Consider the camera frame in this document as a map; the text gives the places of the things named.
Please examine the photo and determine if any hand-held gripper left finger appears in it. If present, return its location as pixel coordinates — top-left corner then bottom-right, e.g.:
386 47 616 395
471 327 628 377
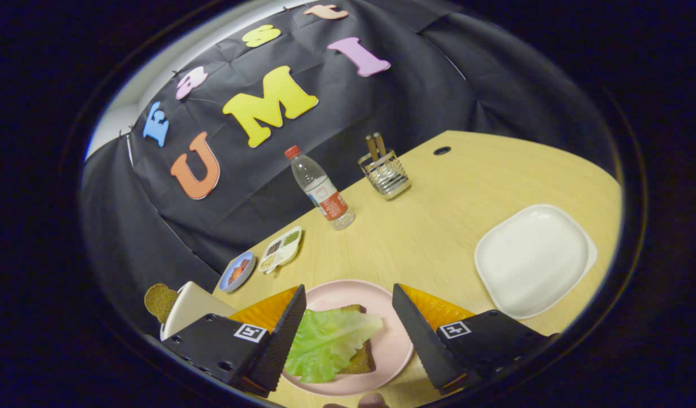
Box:
160 283 307 398

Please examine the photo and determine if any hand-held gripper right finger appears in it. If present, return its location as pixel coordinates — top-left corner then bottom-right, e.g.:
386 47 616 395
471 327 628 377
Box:
392 283 558 396

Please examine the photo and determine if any green lettuce leaf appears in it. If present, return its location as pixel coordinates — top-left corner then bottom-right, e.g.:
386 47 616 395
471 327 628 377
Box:
284 308 384 384

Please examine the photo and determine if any brown toasted bread slice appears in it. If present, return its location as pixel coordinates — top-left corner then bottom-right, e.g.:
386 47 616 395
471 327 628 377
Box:
144 283 180 325

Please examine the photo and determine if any pink round plate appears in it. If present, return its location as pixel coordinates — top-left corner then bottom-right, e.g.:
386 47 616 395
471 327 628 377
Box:
281 279 415 397

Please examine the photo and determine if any small blue plate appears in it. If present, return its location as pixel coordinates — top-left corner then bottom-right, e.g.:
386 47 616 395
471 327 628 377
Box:
219 251 257 294

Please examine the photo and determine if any white divided condiment tray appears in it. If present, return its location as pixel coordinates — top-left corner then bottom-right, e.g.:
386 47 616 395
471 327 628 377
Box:
258 226 303 275

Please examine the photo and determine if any white toaster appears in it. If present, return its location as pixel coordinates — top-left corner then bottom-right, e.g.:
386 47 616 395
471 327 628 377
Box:
160 281 238 342

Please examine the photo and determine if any white square plate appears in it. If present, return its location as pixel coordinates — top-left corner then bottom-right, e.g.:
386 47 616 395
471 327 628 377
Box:
474 204 599 321

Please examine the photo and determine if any clear red-capped water bottle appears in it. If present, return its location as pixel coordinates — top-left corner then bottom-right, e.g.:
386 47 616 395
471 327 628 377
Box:
285 145 356 231

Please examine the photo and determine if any black backdrop cloth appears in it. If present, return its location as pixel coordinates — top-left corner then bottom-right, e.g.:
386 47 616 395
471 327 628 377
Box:
79 0 618 335

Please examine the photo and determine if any metal wire utensil holder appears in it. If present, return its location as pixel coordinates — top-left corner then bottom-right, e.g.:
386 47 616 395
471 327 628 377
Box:
358 149 411 201

